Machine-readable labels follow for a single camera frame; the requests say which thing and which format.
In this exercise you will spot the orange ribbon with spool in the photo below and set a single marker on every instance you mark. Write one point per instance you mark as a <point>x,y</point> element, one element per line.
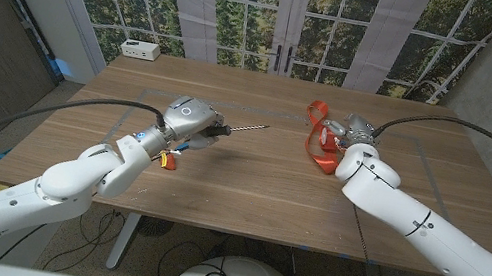
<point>318,158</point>

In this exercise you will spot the small orange red piece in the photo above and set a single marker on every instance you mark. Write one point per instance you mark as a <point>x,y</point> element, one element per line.
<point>169,162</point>

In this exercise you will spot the white table leg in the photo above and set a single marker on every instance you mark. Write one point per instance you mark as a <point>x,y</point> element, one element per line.
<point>124,238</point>

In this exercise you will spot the black round floor disc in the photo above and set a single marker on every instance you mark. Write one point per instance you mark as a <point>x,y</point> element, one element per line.
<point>155,226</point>

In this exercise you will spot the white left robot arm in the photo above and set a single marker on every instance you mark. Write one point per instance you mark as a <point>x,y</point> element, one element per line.
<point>65,182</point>

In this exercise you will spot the white power strip box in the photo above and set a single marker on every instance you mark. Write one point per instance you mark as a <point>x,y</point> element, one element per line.
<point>140,49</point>

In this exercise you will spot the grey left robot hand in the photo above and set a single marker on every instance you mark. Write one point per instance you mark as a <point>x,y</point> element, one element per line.
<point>191,118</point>

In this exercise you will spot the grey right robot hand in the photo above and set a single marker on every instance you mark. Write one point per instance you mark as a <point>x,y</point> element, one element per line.
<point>359,130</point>

